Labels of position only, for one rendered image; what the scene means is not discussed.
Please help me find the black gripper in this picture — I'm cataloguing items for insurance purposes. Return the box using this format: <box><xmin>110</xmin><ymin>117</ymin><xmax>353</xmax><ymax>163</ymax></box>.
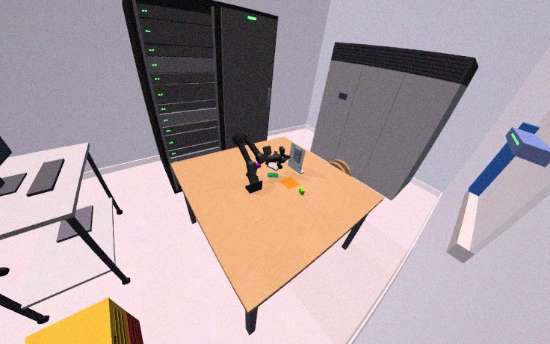
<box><xmin>273</xmin><ymin>146</ymin><xmax>291</xmax><ymax>169</ymax></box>

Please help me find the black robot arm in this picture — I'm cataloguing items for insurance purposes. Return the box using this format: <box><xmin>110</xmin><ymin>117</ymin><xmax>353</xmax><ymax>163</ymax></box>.
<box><xmin>232</xmin><ymin>132</ymin><xmax>274</xmax><ymax>185</ymax></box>

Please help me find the yellow flat square patch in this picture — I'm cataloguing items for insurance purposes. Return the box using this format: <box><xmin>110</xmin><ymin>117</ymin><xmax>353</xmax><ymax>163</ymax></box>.
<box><xmin>280</xmin><ymin>177</ymin><xmax>300</xmax><ymax>189</ymax></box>

